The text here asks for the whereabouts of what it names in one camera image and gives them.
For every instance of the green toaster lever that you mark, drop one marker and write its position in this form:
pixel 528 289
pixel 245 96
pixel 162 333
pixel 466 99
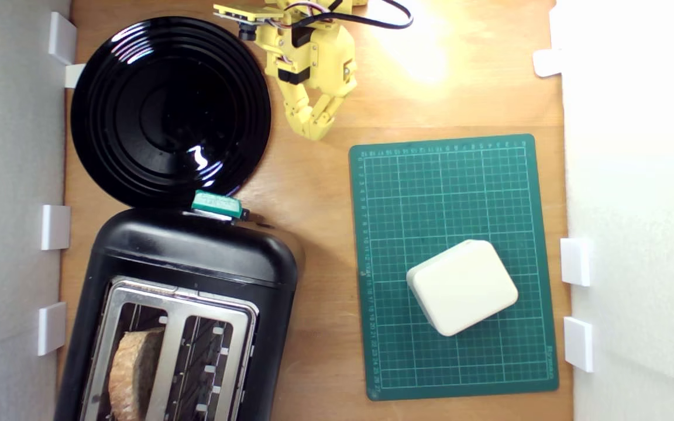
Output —
pixel 217 203

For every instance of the black two-slot toaster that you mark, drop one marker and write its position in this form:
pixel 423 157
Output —
pixel 196 251

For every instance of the black round plate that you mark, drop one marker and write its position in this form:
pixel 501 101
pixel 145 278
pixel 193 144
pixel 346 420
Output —
pixel 167 111

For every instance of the green cutting mat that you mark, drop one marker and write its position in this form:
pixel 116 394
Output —
pixel 430 199

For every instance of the white block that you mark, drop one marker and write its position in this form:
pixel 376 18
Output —
pixel 463 286

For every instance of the brown bread slice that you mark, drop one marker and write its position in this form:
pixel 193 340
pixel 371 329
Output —
pixel 132 368

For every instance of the gripper camera on yellow mount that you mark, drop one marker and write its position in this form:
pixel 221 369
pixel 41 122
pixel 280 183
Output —
pixel 243 14

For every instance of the white wall clip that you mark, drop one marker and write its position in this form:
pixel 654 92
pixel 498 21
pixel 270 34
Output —
pixel 56 227
pixel 51 327
pixel 547 62
pixel 578 344
pixel 62 38
pixel 575 261
pixel 74 76

